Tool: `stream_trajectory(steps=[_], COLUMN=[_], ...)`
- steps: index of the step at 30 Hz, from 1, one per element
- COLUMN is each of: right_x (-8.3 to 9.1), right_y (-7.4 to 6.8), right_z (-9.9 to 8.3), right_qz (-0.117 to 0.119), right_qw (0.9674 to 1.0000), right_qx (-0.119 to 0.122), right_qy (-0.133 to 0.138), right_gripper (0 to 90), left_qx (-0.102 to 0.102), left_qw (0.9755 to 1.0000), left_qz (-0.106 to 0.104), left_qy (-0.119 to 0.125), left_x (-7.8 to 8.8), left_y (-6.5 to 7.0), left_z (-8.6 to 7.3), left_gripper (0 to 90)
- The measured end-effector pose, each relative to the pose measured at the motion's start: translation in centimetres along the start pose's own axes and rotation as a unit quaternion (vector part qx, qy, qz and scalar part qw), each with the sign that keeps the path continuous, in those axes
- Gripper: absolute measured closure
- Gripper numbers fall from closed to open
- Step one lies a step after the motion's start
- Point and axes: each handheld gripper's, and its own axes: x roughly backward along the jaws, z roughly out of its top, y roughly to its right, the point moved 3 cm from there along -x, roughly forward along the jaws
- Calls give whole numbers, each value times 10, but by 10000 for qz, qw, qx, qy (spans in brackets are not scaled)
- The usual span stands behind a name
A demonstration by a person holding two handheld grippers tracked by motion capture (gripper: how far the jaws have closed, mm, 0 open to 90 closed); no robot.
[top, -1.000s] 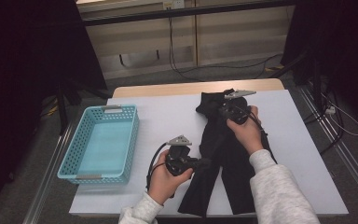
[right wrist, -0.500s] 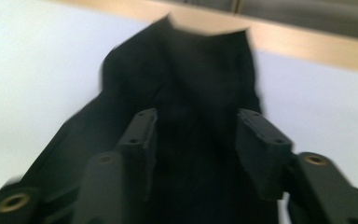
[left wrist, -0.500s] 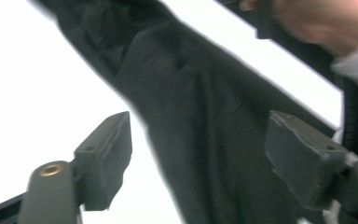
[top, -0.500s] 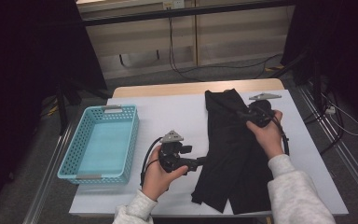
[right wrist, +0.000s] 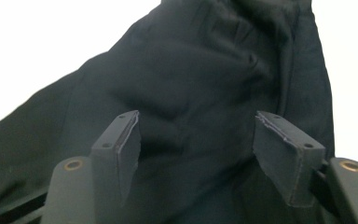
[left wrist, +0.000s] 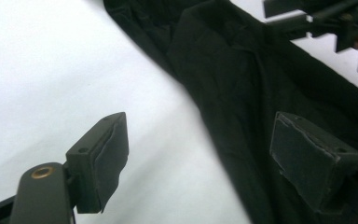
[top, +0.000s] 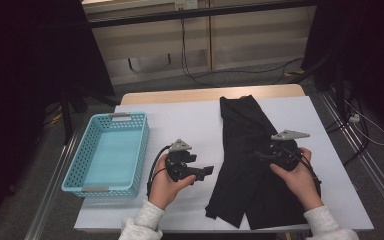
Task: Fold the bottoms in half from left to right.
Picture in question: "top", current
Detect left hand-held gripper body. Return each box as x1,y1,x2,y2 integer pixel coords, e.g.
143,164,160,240
165,138,203,183

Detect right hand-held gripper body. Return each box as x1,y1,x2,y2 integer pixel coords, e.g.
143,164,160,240
268,129,311,172

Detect black pants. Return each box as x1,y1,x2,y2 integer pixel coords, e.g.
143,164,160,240
204,94,323,231

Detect light blue plastic basket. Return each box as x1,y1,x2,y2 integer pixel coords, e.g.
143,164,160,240
61,112,150,198

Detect person's left hand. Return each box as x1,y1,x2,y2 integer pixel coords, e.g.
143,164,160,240
148,154,197,211

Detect person's right hand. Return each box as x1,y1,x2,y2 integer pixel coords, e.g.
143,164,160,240
269,147,325,212

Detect white table cover sheet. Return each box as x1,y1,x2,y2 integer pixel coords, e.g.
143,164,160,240
74,95,375,233

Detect wooden table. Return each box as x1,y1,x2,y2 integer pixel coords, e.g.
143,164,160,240
119,83,306,106

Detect black metal stand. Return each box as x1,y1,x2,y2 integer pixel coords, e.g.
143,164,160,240
58,84,121,146
288,54,348,118

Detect beige wooden cabinet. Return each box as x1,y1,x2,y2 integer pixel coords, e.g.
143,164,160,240
83,0,317,86

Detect narrow black curtain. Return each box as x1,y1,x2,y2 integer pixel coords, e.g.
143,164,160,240
301,0,384,141

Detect black horizontal bar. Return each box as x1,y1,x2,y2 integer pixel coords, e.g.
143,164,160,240
88,0,318,29

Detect wide black curtain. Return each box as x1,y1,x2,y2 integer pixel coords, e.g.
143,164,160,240
0,0,116,234

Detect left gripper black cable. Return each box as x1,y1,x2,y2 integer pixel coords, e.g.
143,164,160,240
145,144,173,201

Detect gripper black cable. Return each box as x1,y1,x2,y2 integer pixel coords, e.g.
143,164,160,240
288,148,323,198
145,144,173,201

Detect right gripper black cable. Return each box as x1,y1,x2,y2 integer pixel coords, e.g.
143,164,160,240
288,148,323,198

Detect black floor cable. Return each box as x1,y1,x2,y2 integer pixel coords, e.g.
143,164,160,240
324,96,371,168

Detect white floor cable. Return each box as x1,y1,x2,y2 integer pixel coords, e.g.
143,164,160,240
344,99,384,147

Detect aluminium floor rail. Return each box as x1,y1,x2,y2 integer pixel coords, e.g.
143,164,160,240
23,131,81,240
319,91,384,218

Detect black hanging wall cable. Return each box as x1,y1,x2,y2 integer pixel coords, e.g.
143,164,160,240
179,8,304,88

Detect white wall socket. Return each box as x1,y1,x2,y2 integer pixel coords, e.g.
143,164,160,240
174,0,199,11

